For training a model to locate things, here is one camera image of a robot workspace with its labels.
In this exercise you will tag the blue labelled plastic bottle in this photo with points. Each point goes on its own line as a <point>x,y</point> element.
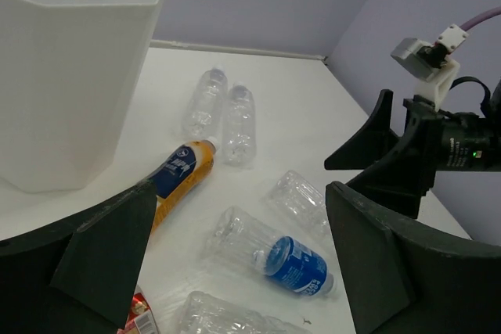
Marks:
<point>245,243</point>

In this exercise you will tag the clear bottle far right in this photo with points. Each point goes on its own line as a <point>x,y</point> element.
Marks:
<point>239,143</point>

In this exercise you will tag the clear bottle near bottom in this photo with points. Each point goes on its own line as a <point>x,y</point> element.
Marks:
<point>204,313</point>

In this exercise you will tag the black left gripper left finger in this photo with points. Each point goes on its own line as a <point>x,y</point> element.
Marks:
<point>78,274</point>

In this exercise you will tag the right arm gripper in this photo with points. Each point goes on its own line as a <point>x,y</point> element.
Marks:
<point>399,171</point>

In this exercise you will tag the red capped plastic bottle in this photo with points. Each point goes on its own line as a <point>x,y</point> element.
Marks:
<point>140,316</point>

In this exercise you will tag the white plastic bin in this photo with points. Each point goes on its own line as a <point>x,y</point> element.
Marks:
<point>69,69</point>

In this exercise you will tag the clear bottle far left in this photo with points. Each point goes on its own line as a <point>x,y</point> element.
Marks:
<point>203,113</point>

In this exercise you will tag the clear ribbed plastic bottle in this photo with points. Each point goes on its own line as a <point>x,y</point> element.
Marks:
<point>302,202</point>

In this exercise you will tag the orange labelled plastic bottle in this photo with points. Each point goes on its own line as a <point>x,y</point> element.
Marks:
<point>183,170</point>

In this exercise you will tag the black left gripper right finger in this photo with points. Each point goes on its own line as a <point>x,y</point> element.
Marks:
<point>402,276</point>

